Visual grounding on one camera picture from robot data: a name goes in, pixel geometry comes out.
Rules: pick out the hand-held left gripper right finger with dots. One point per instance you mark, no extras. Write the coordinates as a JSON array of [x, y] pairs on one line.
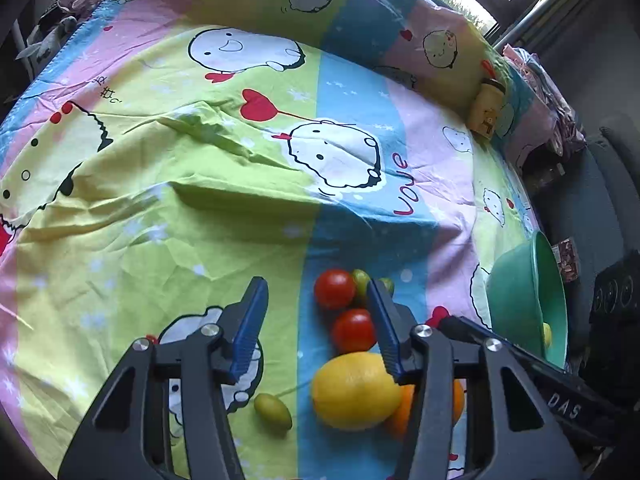
[[385, 330]]

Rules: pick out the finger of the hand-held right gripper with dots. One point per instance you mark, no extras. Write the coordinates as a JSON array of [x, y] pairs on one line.
[[565, 400]]

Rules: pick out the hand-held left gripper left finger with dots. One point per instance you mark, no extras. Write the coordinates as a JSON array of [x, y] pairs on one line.
[[247, 330]]

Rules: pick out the red tomato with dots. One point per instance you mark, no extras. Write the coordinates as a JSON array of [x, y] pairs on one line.
[[354, 330], [334, 288]]

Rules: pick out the green plastic bowl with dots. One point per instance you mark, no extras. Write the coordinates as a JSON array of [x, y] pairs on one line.
[[520, 305]]

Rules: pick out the dark snack packet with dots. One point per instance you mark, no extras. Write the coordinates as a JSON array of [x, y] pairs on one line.
[[565, 260]]

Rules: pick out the yellow lemon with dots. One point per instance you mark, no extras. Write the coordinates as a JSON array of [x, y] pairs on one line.
[[356, 391]]

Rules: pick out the small yellow-green fruit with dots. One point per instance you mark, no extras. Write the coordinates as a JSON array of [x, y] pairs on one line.
[[547, 334]]

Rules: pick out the orange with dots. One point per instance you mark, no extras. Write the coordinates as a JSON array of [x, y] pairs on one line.
[[400, 410]]

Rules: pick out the oval green fruit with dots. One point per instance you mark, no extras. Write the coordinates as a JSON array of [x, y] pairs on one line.
[[272, 411]]

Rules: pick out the grey sofa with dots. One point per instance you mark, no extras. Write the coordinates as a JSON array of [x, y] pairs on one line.
[[580, 210]]

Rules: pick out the printed cartoon bedsheet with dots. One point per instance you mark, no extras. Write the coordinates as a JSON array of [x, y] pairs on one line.
[[150, 210]]

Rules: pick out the pink patterned cloth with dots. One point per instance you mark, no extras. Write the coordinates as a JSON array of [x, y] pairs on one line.
[[545, 95]]

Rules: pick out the yellow cartoon cup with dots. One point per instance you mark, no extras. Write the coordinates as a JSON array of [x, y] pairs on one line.
[[487, 107]]

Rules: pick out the grey white cloth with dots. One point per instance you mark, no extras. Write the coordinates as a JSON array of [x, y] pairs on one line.
[[50, 37]]

